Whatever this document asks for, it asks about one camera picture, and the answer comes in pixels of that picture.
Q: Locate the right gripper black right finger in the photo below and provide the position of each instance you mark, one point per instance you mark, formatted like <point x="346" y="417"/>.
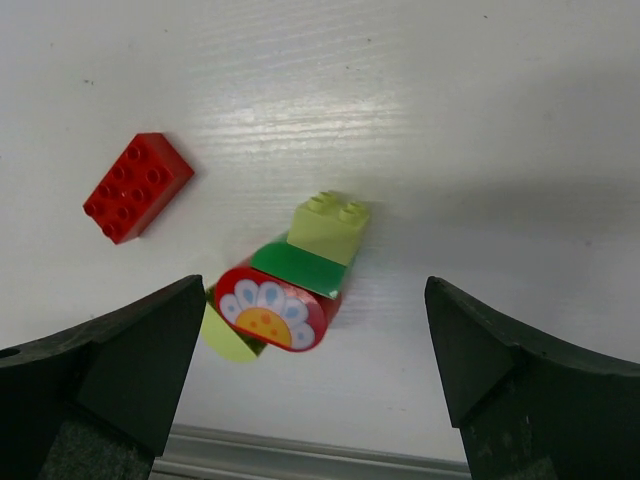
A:
<point x="529" y="405"/>

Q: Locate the red 2x4 lego brick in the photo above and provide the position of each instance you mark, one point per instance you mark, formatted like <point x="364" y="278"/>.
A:
<point x="143" y="180"/>

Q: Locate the aluminium table rail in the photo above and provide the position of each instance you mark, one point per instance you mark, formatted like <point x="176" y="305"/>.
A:
<point x="198" y="453"/>

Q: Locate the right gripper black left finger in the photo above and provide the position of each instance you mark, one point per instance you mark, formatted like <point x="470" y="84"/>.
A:
<point x="97" y="401"/>

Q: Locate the green and lime lego block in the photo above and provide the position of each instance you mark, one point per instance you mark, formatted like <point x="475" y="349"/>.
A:
<point x="319" y="249"/>

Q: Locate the red flower print lego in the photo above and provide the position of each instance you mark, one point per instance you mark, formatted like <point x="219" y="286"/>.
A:
<point x="271" y="310"/>

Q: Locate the lime small lego piece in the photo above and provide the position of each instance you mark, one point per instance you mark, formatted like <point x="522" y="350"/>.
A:
<point x="225" y="341"/>

